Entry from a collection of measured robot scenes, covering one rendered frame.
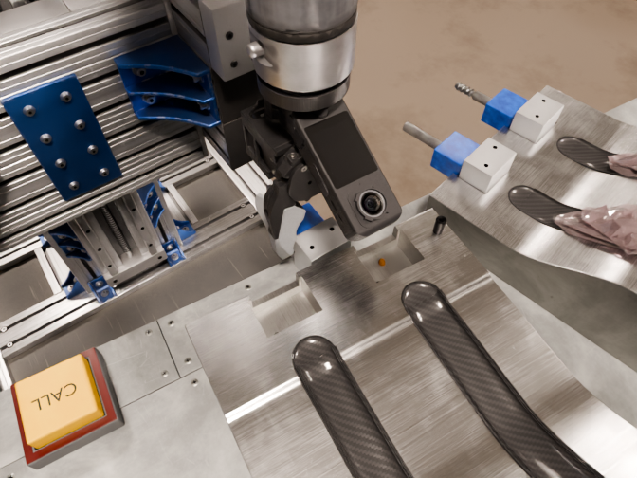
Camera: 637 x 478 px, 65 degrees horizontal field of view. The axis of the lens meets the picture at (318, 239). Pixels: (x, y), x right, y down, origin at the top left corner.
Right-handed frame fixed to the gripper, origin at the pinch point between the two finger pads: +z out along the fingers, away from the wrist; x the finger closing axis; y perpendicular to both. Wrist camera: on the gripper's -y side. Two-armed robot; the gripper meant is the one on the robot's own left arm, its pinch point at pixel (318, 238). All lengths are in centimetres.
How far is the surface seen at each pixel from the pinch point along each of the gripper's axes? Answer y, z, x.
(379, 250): -5.8, -2.2, -3.4
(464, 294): -14.6, -4.2, -5.8
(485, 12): 112, 85, -166
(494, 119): 2.5, -0.9, -27.9
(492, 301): -16.4, -4.1, -7.4
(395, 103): 86, 85, -93
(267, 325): -6.4, -1.7, 9.8
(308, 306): -6.9, -1.7, 5.7
